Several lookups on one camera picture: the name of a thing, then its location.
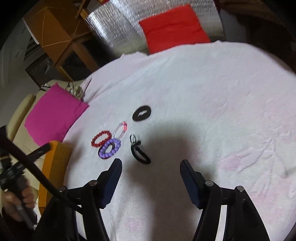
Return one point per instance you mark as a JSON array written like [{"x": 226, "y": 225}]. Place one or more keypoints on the thick black hair scrunchie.
[{"x": 142, "y": 113}]

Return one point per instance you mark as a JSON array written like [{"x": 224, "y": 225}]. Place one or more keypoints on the orange cardboard tray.
[{"x": 54, "y": 169}]

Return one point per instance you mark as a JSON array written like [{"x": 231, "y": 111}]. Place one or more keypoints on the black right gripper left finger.
[{"x": 58, "y": 221}]

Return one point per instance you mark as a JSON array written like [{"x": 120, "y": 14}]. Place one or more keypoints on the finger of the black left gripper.
[{"x": 41, "y": 151}]

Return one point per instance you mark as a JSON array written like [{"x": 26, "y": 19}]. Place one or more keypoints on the patterned silver fabric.
[{"x": 76, "y": 90}]

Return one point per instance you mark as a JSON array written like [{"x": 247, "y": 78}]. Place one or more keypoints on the silver foil insulation panel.
[{"x": 116, "y": 23}]

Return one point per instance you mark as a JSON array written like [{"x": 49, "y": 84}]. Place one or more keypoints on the magenta cushion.
[{"x": 53, "y": 115}]

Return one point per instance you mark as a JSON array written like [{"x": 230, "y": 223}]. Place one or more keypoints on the cream leather sofa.
[{"x": 16, "y": 131}]

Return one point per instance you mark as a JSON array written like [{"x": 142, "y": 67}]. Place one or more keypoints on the red cushion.
[{"x": 178, "y": 26}]

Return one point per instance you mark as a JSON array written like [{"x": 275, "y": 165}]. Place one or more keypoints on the wooden cabinet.
[{"x": 60, "y": 30}]

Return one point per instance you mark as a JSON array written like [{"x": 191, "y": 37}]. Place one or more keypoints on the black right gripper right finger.
[{"x": 243, "y": 221}]

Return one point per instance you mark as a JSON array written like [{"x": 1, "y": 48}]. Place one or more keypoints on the person left hand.
[{"x": 10, "y": 202}]

